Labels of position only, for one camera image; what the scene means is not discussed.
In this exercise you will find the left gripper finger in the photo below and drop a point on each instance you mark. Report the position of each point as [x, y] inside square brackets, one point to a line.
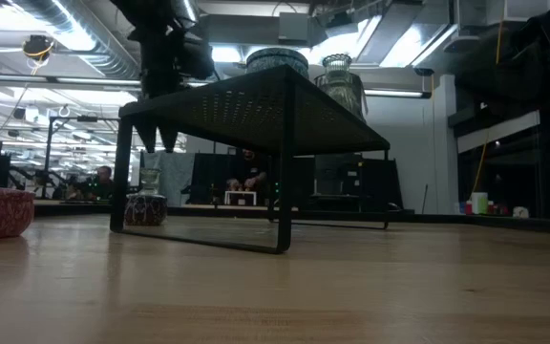
[150, 136]
[169, 138]

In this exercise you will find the clear glass candlestick holder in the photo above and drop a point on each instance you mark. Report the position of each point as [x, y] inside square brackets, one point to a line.
[150, 179]
[337, 62]

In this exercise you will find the purple patterned candle tin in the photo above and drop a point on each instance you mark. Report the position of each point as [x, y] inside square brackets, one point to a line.
[146, 210]

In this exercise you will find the blue patterned candle tin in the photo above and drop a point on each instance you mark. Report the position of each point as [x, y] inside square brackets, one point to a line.
[277, 59]

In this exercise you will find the grey cloth cover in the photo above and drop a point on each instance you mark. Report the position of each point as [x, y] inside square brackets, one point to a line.
[175, 167]

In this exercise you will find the ceiling light tube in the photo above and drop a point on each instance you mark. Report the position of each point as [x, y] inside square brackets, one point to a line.
[198, 84]
[394, 93]

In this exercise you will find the person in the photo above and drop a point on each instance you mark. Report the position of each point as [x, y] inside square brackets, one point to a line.
[256, 180]
[104, 184]

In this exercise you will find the black perforated metal shelf riser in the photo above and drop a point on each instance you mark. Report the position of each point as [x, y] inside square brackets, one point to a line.
[237, 110]

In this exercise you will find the small white table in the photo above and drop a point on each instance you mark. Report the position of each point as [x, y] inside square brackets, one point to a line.
[240, 193]

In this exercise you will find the small white object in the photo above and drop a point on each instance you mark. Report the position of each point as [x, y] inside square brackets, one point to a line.
[521, 212]

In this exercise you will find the black cabinet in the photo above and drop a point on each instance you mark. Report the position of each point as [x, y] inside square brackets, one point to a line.
[342, 181]

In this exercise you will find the white green cup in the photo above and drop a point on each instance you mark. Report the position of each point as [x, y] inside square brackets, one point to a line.
[479, 203]

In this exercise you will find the smooth silver ceiling duct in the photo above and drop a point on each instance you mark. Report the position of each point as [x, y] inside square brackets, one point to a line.
[190, 9]

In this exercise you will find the black aluminium table frame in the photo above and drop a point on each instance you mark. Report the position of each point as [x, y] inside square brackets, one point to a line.
[74, 209]

